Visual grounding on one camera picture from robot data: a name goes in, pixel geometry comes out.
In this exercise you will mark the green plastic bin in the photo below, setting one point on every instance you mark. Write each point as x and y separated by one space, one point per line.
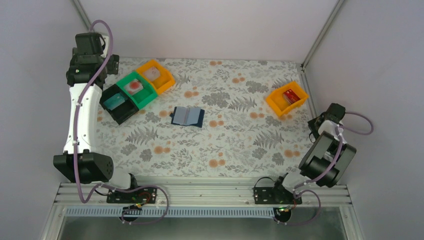
142 98

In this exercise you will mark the red card in right bin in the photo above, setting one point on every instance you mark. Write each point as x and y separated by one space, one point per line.
290 96

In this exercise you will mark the orange plastic bin left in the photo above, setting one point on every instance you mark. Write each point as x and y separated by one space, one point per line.
162 84

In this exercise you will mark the pale floral card in orange bin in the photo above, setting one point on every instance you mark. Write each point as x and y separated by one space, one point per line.
152 73

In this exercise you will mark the orange plastic bin right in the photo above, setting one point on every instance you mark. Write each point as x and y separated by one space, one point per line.
279 105

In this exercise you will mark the black plastic bin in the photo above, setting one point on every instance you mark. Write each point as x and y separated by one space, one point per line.
124 111

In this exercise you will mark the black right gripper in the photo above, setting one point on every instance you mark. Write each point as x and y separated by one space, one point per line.
313 123

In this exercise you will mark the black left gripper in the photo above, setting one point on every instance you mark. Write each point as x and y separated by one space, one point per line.
112 59

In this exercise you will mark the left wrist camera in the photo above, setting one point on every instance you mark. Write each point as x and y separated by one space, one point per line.
105 44

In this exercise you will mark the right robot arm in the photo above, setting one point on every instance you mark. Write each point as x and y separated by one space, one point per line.
329 156

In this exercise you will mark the teal card in black bin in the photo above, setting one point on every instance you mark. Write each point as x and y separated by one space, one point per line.
114 101

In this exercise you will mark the aluminium rail frame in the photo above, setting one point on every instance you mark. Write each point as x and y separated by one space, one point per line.
234 191

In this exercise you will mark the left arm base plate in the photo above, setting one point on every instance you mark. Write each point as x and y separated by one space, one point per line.
142 196

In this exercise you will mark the red circle card in green bin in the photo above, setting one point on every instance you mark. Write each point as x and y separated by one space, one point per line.
133 87

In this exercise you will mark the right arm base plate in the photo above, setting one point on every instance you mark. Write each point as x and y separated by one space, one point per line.
275 194

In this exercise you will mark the blue leather card holder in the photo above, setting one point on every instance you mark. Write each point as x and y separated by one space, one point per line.
187 116

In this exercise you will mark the orange plastic bin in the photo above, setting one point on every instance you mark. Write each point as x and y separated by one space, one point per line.
279 105
162 84

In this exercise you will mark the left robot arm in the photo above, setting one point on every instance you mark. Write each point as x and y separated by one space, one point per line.
88 69

